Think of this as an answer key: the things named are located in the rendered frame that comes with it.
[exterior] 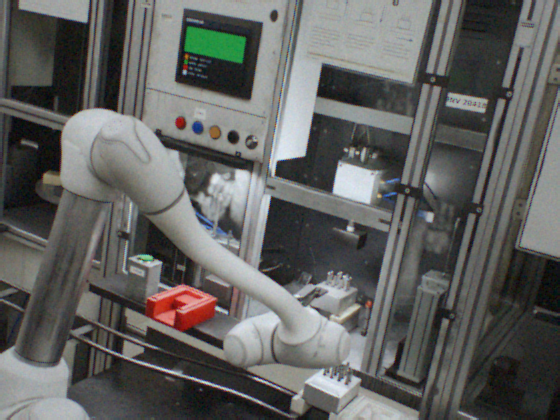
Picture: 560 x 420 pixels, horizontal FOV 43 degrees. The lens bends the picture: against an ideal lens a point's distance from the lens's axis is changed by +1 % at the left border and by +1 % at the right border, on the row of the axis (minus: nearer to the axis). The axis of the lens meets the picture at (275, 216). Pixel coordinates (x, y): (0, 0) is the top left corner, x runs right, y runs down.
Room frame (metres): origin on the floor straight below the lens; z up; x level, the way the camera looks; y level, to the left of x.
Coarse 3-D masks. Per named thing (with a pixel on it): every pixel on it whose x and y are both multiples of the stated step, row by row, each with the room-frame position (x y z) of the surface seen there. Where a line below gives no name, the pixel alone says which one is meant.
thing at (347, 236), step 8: (352, 224) 1.95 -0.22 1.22; (336, 232) 1.95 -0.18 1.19; (344, 232) 1.94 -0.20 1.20; (352, 232) 1.94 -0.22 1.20; (360, 232) 1.96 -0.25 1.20; (336, 240) 1.95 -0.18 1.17; (344, 240) 1.93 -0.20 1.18; (352, 240) 1.92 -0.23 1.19; (360, 240) 1.93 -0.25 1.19; (352, 248) 1.92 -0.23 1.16; (360, 248) 1.94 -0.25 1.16
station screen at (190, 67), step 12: (192, 24) 1.97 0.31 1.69; (204, 24) 1.95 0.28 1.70; (216, 24) 1.93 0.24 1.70; (228, 24) 1.91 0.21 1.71; (240, 36) 1.89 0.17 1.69; (192, 60) 1.96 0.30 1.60; (204, 60) 1.94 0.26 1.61; (216, 60) 1.92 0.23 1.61; (228, 60) 1.91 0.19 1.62; (180, 72) 1.98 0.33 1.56; (192, 72) 1.96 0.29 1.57; (204, 72) 1.94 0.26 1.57; (216, 72) 1.92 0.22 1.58; (228, 72) 1.90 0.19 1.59; (240, 72) 1.89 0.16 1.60; (228, 84) 1.90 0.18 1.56; (240, 84) 1.88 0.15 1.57
